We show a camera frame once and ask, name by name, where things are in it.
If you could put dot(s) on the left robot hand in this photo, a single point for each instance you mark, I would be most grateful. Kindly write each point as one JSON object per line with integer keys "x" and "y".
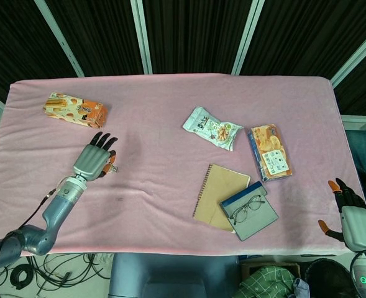
{"x": 89, "y": 161}

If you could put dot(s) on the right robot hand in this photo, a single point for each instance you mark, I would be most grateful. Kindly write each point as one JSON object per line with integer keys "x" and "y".
{"x": 359, "y": 226}

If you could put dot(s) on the small metal chain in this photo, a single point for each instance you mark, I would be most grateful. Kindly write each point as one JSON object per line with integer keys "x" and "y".
{"x": 112, "y": 166}

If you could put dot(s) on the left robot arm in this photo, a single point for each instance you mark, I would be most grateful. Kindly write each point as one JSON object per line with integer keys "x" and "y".
{"x": 55, "y": 214}

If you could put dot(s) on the orange biscuit box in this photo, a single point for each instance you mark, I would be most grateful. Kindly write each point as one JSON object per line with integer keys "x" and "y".
{"x": 77, "y": 110}

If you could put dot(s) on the black round bin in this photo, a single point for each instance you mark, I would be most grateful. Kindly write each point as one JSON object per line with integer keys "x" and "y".
{"x": 325, "y": 273}

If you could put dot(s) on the brown cardboard box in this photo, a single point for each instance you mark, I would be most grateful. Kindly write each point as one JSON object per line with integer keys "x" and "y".
{"x": 291, "y": 267}

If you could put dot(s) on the blue grey crumpled cloth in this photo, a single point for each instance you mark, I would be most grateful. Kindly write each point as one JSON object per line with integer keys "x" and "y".
{"x": 300, "y": 288}

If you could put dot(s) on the pink tablecloth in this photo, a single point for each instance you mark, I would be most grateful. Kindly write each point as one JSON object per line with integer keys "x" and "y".
{"x": 170, "y": 102}

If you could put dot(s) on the grey blue glasses case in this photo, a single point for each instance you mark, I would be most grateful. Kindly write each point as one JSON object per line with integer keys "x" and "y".
{"x": 257, "y": 225}

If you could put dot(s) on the green plaid cloth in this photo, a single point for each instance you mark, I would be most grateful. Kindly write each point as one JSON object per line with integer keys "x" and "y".
{"x": 263, "y": 279}

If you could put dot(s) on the orange chips box blue edge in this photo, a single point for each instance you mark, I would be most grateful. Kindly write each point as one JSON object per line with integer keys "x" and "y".
{"x": 271, "y": 152}

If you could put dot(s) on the black thin-rim eyeglasses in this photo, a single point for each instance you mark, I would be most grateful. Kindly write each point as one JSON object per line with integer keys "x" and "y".
{"x": 240, "y": 215}

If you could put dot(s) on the white green snack bag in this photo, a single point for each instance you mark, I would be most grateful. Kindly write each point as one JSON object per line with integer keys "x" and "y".
{"x": 210, "y": 127}

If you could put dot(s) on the kraft spiral notebook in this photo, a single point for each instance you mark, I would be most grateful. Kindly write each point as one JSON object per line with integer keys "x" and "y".
{"x": 220, "y": 192}

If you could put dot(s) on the white metal frame rail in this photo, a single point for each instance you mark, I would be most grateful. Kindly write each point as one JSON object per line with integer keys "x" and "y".
{"x": 359, "y": 122}

